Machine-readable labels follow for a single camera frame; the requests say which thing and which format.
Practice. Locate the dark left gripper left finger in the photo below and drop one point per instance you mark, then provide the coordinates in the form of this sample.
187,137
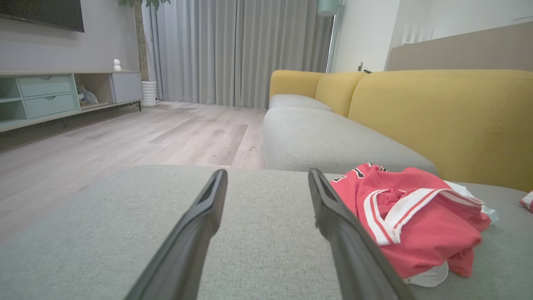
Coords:
187,246

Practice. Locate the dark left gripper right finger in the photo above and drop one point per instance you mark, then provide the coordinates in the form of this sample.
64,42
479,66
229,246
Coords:
349,250

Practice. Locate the red basketball jersey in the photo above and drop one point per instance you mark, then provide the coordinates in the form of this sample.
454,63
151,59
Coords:
429,233

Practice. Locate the large grey sofa seat cushion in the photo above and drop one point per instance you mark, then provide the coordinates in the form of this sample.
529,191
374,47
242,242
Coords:
266,250

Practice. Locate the white ribbed plant pot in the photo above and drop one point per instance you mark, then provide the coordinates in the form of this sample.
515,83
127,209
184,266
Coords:
149,93

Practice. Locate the small grey sofa seat cushion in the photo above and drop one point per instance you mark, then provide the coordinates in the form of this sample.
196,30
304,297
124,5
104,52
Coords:
297,101

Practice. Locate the narrow yellow sofa back cushion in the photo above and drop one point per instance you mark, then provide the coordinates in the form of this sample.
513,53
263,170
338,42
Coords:
337,91

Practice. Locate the wide yellow sofa back cushion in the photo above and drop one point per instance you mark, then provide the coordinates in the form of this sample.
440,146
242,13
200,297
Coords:
449,116

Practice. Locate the grey cabinet door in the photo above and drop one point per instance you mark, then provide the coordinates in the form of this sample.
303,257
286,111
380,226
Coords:
127,87

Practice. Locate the yellow sofa armrest cushion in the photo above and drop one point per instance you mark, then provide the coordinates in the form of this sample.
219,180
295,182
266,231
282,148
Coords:
293,82

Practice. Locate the plush toy in cabinet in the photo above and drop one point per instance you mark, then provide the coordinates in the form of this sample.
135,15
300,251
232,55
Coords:
87,98

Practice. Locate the mint green tv cabinet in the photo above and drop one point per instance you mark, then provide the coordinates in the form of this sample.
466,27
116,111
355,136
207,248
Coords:
100,87

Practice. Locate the red shorts with white trim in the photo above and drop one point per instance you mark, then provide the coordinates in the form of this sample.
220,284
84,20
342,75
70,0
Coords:
528,202

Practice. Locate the small white figurine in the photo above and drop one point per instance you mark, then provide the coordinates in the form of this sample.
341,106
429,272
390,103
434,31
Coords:
117,65

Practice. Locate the mint green cabinet drawer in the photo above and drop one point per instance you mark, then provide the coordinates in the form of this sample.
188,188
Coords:
43,85
50,105

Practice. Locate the grey curtain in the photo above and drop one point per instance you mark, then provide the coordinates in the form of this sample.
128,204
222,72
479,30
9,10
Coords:
241,50

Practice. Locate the indoor tree plant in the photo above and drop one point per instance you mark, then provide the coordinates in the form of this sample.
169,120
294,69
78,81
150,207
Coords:
140,37

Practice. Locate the white slatted rack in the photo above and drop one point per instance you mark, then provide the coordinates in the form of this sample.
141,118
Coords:
416,35

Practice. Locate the teal floor lamp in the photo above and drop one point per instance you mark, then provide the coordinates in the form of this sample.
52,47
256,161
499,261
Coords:
329,6

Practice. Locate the beige wall panel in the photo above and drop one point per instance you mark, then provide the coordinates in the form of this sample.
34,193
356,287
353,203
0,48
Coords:
458,52

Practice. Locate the black wall television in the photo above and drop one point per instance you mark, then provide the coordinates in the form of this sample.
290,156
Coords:
41,12

